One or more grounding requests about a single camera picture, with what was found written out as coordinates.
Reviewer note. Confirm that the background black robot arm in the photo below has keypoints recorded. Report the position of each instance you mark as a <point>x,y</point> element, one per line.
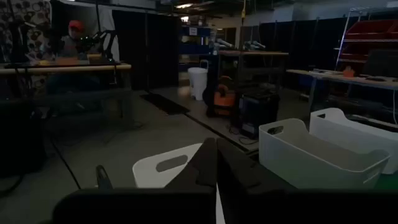
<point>105,37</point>

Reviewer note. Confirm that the white bucket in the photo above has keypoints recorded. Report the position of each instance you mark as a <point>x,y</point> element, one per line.
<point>197,84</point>

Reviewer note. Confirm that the circle patterned curtain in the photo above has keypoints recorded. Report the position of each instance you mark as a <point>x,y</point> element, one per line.
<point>37,12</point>

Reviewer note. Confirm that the black partition wall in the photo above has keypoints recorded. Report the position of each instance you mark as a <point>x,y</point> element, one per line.
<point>295,40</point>

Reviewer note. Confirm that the black equipment case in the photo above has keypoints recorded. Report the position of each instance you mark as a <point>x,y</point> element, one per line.
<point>18,140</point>

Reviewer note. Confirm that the white sheet curtain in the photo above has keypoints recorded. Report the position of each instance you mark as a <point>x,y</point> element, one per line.
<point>105,18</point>

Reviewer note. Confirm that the long wooden table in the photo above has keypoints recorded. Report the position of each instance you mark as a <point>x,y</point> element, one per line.
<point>342,79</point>

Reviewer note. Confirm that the blue storage shelf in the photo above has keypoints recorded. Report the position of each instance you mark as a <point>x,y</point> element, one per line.
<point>194,48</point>

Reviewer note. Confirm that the orange black shop vacuum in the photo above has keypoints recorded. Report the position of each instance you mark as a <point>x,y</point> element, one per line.
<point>224,99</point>

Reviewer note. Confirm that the black monitor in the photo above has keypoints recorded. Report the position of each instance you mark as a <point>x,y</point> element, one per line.
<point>382,63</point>

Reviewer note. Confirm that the black blue equipment box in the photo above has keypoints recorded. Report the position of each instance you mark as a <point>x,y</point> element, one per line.
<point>258,112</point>

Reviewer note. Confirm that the small orange object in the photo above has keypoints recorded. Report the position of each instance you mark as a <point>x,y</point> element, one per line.
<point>349,73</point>

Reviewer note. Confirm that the black floor mat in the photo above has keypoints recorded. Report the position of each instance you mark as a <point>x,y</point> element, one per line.
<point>164,104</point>

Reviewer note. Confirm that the wooden workstation table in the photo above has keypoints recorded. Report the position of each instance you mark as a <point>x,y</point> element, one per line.
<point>77,69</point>

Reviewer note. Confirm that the person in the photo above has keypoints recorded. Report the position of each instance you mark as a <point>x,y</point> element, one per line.
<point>74,37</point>

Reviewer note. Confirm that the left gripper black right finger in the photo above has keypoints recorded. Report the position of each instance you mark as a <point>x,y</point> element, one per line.
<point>236,174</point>

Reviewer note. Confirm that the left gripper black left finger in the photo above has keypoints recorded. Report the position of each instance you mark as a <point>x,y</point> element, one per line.
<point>202,171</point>

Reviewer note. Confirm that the red bin rack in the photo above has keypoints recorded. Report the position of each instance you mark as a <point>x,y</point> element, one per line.
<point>367,29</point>

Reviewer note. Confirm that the black curtain partition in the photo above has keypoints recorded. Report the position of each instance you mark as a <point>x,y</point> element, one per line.
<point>140,46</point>

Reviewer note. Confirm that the ceiling light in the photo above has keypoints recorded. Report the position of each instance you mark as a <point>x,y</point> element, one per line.
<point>184,5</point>

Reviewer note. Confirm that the grey cylindrical robot arm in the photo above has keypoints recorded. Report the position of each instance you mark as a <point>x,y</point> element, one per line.
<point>224,43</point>
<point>255,45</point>

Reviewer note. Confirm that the wooden top workbench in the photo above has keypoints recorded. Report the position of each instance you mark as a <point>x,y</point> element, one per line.
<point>255,53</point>

